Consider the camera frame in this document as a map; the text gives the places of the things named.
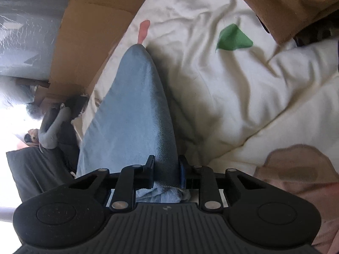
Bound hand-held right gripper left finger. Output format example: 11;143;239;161
69;155;155;212

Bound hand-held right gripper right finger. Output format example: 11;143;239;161
178;155;268;213

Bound blue denim jeans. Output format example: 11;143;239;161
75;44;192;204

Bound cream bear print bedsheet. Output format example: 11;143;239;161
71;0;339;254

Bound grey sleeve cloth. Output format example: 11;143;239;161
38;103;72;149

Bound dark grey cloth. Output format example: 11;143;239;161
7;122;80;202

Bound brown cardboard box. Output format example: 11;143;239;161
34;0;162;106

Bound clear plastic wrapped bundle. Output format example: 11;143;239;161
0;0;72;82

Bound camouflage cloth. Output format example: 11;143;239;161
294;21;339;48

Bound brown cloth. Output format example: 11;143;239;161
222;0;339;47

